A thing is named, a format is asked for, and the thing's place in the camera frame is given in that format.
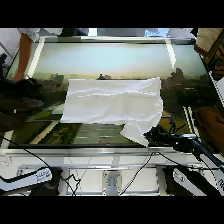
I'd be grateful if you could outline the white garment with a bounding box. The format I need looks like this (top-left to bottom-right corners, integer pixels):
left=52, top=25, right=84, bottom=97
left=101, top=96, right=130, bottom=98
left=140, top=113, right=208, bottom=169
left=60, top=76, right=165, bottom=148

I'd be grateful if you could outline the person's forearm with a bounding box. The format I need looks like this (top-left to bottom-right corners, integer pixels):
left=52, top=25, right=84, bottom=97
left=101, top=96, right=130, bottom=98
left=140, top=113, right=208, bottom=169
left=12, top=28, right=42, bottom=83

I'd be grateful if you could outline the brown garment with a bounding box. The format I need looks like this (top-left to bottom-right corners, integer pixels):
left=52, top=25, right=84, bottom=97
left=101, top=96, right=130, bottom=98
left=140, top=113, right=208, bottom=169
left=194, top=105, right=224, bottom=155

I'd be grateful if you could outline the heap of clothes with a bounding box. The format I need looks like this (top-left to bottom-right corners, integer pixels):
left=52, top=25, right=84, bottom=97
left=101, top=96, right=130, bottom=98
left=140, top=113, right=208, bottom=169
left=0, top=77, right=45, bottom=135

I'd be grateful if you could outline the black cable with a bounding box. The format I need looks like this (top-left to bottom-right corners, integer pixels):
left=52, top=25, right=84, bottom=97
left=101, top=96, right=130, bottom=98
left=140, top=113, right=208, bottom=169
left=0, top=136, right=83, bottom=197
left=118, top=151, right=188, bottom=196

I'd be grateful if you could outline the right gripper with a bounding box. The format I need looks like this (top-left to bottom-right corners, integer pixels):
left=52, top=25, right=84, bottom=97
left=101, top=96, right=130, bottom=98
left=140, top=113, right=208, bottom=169
left=145, top=127, right=177, bottom=148

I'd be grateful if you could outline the silver frame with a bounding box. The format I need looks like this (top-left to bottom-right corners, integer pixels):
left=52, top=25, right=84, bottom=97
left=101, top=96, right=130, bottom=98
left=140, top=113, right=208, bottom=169
left=0, top=145, right=224, bottom=197

